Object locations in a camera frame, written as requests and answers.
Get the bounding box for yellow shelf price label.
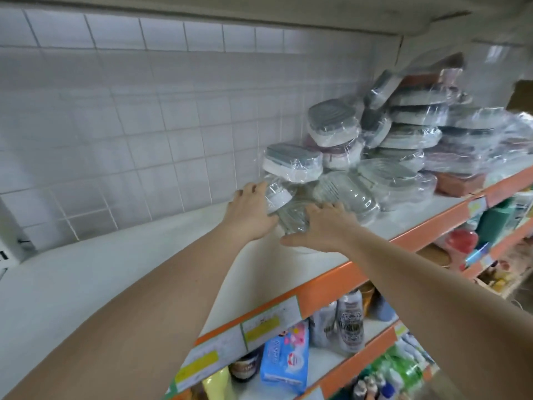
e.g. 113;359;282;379
466;196;489;221
174;324;249;393
240;296;304;352

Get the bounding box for person's right hand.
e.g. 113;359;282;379
279;204;361;255

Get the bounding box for orange metal store shelving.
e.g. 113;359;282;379
0;0;533;400

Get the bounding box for person's right forearm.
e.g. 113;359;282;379
337;224;533;400

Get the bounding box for person's left forearm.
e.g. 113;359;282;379
8;224;251;400

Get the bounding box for dark plastic bottle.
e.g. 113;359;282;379
228;349;264;385

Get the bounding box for pink plastic bottle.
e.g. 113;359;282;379
445;229;481;272

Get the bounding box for person's left hand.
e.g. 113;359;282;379
218;181;280;245

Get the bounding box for blue product pack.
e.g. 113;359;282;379
259;321;311;391

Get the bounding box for yellow plastic bottle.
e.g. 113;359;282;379
202;366;237;400

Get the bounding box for pile of soap dishes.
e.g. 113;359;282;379
262;52;533;228

